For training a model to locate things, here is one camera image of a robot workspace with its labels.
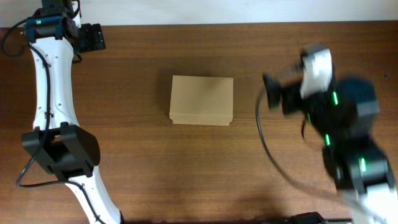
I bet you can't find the brown cardboard box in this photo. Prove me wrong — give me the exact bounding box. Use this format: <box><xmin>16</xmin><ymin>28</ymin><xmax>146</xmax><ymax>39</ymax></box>
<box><xmin>169</xmin><ymin>75</ymin><xmax>234</xmax><ymax>126</ymax></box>

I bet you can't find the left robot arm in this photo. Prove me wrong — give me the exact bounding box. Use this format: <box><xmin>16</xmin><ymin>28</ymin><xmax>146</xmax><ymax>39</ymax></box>
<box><xmin>21</xmin><ymin>1</ymin><xmax>124</xmax><ymax>223</ymax></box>

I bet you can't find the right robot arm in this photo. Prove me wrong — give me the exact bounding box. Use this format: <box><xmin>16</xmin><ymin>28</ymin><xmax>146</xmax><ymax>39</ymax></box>
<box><xmin>256</xmin><ymin>75</ymin><xmax>397</xmax><ymax>223</ymax></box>

